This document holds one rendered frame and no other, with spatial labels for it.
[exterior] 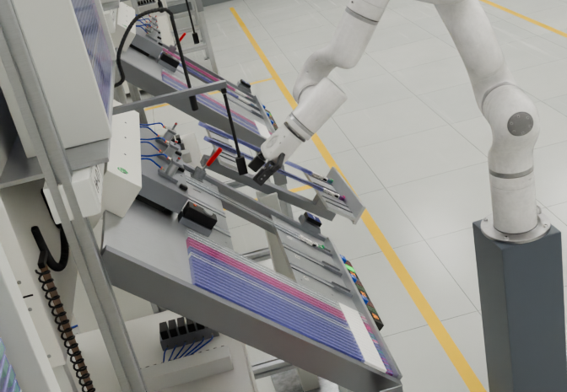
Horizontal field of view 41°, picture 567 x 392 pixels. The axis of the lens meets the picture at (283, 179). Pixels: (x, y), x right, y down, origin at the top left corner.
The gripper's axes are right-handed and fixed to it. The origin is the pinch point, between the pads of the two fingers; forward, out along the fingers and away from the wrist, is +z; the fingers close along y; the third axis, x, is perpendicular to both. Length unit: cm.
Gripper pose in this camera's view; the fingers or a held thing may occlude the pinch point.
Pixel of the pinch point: (256, 173)
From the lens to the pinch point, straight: 204.7
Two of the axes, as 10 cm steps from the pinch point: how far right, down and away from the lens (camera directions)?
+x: 7.1, 5.8, 4.0
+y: 1.8, 3.9, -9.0
